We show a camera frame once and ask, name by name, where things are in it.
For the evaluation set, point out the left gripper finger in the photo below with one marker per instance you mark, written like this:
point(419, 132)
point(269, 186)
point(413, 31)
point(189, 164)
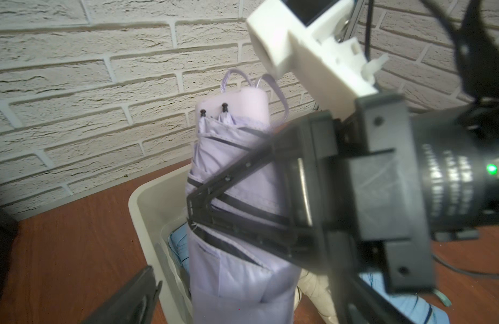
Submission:
point(134, 303)

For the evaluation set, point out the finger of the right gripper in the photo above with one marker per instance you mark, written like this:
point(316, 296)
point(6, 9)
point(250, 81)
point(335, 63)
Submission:
point(301, 154)

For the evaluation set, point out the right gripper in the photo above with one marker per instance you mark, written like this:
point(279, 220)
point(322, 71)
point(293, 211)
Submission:
point(369, 201)

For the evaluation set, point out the lilac umbrella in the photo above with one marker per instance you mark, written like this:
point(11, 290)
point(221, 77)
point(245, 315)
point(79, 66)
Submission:
point(232, 281)

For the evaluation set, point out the white plastic storage box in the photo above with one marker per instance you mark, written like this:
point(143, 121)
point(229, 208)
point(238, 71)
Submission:
point(157, 209)

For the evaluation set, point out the beige umbrella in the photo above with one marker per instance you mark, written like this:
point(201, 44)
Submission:
point(317, 289)

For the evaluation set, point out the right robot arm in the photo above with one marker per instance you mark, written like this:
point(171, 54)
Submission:
point(457, 149)

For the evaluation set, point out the periwinkle blue umbrella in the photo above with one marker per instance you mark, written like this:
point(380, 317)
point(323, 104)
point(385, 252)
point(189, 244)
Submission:
point(410, 305)

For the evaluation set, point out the black grey toolbox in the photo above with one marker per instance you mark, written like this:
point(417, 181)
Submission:
point(0, 251)

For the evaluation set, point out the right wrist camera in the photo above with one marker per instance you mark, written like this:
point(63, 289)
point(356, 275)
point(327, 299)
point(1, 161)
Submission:
point(314, 41)

